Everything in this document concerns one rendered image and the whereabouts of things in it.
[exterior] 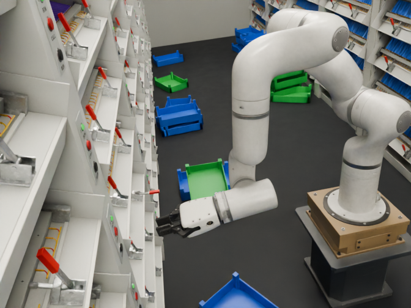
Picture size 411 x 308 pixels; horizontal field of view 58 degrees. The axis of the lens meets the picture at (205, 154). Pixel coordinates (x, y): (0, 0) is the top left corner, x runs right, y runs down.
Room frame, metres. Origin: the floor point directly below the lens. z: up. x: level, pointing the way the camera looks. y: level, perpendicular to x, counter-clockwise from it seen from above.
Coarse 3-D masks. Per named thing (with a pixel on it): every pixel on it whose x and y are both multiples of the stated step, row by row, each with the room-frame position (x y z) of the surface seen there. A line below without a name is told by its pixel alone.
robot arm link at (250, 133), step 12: (240, 120) 0.77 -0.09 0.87; (252, 120) 0.76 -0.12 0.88; (264, 120) 0.77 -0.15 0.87; (240, 132) 0.77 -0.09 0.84; (252, 132) 0.76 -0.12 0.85; (264, 132) 0.77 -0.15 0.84; (240, 144) 0.77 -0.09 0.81; (252, 144) 0.76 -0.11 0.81; (264, 144) 0.77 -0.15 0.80; (240, 156) 0.77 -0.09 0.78; (252, 156) 0.76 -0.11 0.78; (264, 156) 0.77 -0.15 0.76; (240, 168) 0.86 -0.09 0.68; (252, 168) 0.87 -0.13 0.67
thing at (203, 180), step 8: (192, 168) 1.69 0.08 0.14; (200, 168) 1.70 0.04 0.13; (208, 168) 1.71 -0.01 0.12; (216, 168) 1.71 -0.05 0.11; (192, 176) 1.68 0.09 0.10; (200, 176) 1.67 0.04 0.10; (208, 176) 1.67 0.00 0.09; (216, 176) 1.66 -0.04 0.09; (224, 176) 1.61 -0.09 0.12; (192, 184) 1.63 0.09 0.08; (200, 184) 1.62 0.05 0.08; (208, 184) 1.62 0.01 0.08; (216, 184) 1.61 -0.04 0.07; (224, 184) 1.61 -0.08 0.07; (192, 192) 1.58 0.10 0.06; (200, 192) 1.57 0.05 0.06; (208, 192) 1.57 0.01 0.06
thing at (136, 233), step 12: (132, 168) 1.17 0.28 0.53; (144, 168) 1.18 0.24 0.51; (132, 180) 1.13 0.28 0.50; (132, 204) 0.99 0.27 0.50; (132, 216) 0.93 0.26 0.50; (132, 228) 0.87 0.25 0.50; (132, 240) 0.82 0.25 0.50; (144, 240) 0.83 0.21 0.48; (144, 252) 0.78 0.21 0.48; (132, 264) 0.73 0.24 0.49; (144, 264) 0.73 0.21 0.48; (144, 276) 0.69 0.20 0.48; (144, 288) 0.65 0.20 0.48; (144, 300) 0.58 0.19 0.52
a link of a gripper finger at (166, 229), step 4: (168, 224) 0.75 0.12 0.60; (156, 228) 0.75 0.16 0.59; (160, 228) 0.75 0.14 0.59; (164, 228) 0.75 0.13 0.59; (168, 228) 0.75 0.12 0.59; (176, 228) 0.74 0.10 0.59; (160, 232) 0.74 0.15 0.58; (164, 232) 0.74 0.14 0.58; (168, 232) 0.74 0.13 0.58; (176, 232) 0.73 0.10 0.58
